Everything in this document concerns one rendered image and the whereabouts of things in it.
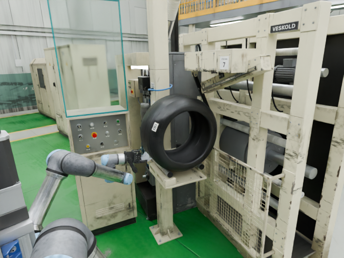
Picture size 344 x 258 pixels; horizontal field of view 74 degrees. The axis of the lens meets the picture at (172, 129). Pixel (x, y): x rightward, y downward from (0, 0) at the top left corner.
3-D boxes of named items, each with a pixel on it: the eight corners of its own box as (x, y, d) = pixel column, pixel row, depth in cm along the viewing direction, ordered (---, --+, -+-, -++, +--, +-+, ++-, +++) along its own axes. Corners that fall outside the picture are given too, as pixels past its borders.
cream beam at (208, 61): (183, 70, 193) (183, 52, 189) (208, 69, 203) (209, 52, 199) (230, 73, 140) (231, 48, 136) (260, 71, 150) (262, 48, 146)
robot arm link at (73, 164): (81, 154, 113) (136, 172, 154) (67, 150, 118) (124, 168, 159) (72, 176, 110) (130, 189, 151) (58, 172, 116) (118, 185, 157)
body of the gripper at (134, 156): (142, 152, 162) (125, 153, 156) (141, 164, 164) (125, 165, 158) (139, 149, 168) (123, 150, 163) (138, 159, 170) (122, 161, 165)
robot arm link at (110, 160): (100, 165, 159) (100, 153, 157) (116, 164, 163) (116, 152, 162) (102, 168, 152) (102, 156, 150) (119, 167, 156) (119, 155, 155)
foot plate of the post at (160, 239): (149, 228, 245) (149, 224, 244) (171, 220, 256) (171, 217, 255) (158, 245, 222) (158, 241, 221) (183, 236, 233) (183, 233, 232)
